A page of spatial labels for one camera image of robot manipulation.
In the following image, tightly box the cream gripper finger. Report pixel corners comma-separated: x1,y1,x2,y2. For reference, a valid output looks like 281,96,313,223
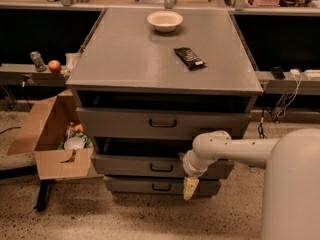
183,177,199,200

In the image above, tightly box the grey drawer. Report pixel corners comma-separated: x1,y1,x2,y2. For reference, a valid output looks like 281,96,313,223
103,176,221,197
90,137,235,180
77,95,250,140

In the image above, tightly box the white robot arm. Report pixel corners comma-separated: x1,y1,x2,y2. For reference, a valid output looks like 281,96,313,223
182,128,320,240

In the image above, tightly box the grey bottom drawer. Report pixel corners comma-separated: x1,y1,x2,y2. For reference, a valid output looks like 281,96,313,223
103,176,221,197

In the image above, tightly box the grey drawer cabinet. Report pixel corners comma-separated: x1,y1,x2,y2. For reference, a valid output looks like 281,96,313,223
65,7,264,142

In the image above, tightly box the grey top drawer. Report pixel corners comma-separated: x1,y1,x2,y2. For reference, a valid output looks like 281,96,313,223
77,95,250,140

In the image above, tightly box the open cardboard box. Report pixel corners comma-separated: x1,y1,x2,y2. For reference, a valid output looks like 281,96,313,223
7,90,99,180

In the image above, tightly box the black snack packet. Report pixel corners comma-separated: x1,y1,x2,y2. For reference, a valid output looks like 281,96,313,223
174,47,205,70

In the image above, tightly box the white plate in box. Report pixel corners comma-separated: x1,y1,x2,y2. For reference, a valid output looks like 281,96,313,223
64,137,85,150

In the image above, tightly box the black remote on shelf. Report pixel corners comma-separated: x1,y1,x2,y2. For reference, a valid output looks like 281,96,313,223
270,66,285,80

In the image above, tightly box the white bowl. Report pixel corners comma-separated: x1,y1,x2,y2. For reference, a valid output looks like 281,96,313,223
147,11,183,33

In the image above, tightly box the white power strip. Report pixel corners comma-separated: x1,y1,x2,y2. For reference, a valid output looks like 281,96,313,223
289,68,320,80

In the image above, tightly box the black stand foot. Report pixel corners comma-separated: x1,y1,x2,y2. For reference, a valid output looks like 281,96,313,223
34,180,54,212

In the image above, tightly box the red apple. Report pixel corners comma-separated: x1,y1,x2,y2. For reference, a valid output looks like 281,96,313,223
48,60,62,73

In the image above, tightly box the small grey figurine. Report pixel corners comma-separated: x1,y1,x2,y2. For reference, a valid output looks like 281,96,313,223
30,51,47,72

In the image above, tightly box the black floor cable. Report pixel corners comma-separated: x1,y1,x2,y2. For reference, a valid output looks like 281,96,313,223
257,107,268,140

